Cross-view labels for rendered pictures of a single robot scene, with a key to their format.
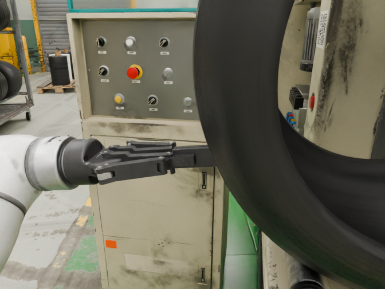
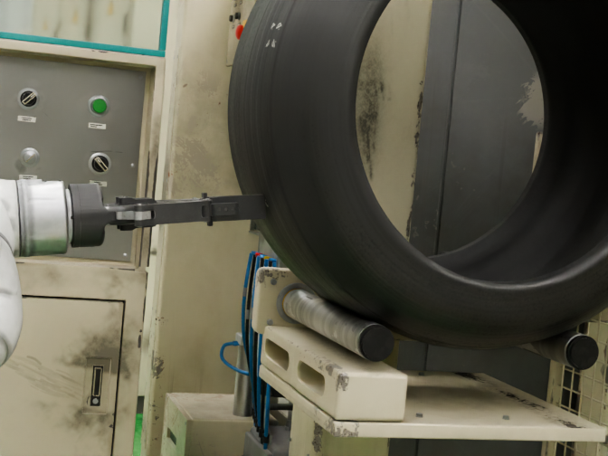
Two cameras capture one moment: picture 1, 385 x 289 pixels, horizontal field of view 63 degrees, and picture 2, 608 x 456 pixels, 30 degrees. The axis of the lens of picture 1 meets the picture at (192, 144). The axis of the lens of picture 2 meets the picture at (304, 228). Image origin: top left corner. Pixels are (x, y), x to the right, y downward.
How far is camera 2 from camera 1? 1.02 m
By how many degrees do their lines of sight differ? 32
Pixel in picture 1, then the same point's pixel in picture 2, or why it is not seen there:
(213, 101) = (297, 120)
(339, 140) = not seen: hidden behind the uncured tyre
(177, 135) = (45, 285)
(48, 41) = not seen: outside the picture
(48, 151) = (52, 190)
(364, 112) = (394, 204)
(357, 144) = not seen: hidden behind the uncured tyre
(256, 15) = (339, 51)
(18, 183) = (11, 230)
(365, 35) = (388, 103)
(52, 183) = (53, 234)
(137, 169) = (180, 211)
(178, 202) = (33, 442)
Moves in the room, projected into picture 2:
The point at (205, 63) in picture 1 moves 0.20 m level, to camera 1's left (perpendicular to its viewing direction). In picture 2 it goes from (289, 87) to (121, 65)
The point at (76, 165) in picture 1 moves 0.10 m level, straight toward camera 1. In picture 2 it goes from (93, 208) to (151, 217)
